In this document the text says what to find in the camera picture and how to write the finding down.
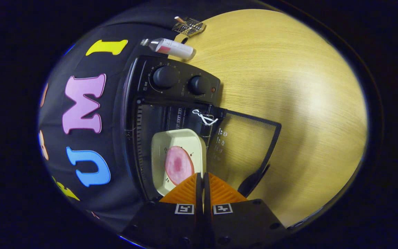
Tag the pink ham slice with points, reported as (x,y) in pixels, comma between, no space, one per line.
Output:
(178,164)

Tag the black toaster oven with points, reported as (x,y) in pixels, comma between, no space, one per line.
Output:
(181,83)

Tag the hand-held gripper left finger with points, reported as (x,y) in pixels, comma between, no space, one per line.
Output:
(171,224)

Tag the clear plastic bottle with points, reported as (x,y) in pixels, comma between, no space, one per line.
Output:
(174,48)

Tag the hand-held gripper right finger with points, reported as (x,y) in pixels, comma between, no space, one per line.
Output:
(240,224)

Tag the cream square plate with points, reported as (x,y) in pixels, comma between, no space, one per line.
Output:
(174,138)

